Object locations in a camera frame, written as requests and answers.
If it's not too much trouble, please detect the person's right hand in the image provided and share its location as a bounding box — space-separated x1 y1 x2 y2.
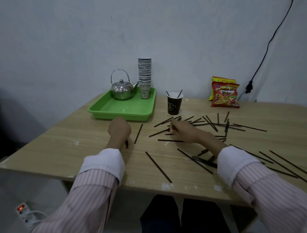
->
169 120 202 144

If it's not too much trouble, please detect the person's left hand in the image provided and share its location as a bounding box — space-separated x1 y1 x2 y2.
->
108 117 132 145

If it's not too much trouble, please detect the person's right forearm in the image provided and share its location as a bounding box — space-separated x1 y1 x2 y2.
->
197 132 307 233

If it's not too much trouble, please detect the person's left forearm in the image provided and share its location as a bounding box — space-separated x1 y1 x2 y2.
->
32 140 129 233

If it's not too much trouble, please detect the green plastic tray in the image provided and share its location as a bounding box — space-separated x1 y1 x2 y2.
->
88 87 156 122

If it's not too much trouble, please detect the black paper cup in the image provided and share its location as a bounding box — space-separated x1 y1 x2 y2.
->
167 92 184 116

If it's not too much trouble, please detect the steel teapot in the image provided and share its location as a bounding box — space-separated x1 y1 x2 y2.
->
110 69 139 101

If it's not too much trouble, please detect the pile of black sticks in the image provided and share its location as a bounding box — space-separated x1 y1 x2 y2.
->
134 112 307 183

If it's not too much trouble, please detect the stack of paper cups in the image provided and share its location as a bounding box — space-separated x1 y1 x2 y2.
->
138 58 152 99

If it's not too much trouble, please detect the red snack packet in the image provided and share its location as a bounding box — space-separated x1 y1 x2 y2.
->
211 81 241 108

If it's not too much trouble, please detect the yellow snack packet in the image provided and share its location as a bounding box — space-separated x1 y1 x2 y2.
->
208 76 237 101

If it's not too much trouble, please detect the person's left leg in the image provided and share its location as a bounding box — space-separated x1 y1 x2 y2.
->
140 194 181 233

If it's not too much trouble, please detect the person's leg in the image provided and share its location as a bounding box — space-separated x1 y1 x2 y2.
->
140 194 181 233
181 198 231 233

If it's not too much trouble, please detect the person's right leg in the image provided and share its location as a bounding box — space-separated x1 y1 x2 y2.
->
181 198 231 233

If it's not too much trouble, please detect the white power strip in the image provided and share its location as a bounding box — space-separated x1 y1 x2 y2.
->
15 202 48 229

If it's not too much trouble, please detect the black power cable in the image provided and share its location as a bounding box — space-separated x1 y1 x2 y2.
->
250 0 294 83

